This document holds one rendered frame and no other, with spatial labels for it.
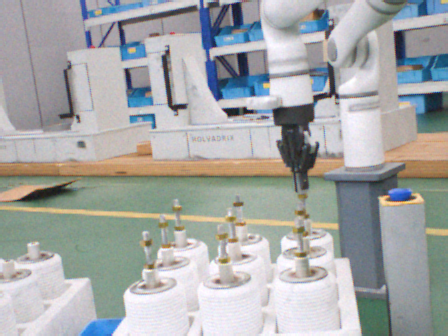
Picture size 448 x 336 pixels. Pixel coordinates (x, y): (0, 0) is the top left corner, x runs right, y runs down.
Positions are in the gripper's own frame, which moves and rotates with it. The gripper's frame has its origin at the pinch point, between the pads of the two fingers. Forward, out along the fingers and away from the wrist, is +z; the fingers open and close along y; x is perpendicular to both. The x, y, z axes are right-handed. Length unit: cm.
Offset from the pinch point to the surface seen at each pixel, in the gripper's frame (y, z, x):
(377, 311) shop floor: 14.4, 35.4, -23.1
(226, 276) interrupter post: -15.7, 9.0, 22.5
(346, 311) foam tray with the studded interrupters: -21.6, 17.3, 5.6
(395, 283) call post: -14.1, 18.1, -8.9
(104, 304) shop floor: 64, 35, 29
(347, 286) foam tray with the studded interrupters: -11.7, 17.3, -0.8
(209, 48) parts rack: 556, -43, -199
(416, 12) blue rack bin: 368, -47, -313
